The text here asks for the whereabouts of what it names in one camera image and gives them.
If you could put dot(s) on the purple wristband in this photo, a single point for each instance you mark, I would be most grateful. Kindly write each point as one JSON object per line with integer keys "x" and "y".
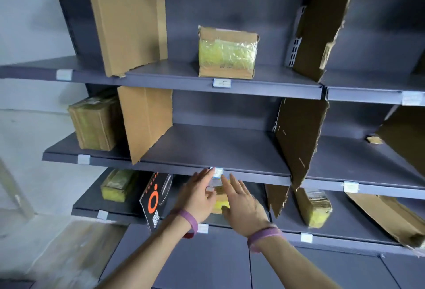
{"x": 265, "y": 234}
{"x": 191, "y": 217}

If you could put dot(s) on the black box orange logo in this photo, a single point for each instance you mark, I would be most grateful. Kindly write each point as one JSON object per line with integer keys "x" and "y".
{"x": 154, "y": 199}

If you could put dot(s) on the person's left forearm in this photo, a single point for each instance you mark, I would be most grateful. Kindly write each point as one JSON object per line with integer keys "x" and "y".
{"x": 142, "y": 262}

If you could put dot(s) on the person's right forearm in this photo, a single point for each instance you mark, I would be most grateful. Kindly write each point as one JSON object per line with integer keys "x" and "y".
{"x": 292, "y": 265}

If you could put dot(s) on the tan wooden stick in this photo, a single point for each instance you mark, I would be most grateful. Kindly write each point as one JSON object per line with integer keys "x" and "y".
{"x": 13, "y": 192}

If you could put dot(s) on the brown parcel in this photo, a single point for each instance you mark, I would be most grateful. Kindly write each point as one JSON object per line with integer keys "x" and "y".
{"x": 96, "y": 122}

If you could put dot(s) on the person's right hand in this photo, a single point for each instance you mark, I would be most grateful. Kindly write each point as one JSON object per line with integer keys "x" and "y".
{"x": 247, "y": 212}

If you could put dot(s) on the grey metal shelving unit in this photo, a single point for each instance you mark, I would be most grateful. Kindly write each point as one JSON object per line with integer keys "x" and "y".
{"x": 215, "y": 146}

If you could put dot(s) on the dark grey shelving unit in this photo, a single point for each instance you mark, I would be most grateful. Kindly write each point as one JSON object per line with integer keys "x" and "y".
{"x": 221, "y": 83}

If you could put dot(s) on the person's left hand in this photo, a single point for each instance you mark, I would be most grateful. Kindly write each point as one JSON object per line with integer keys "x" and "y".
{"x": 196, "y": 199}

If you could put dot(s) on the small torn cardboard scrap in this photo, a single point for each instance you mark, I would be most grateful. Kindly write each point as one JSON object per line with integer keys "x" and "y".
{"x": 374, "y": 139}

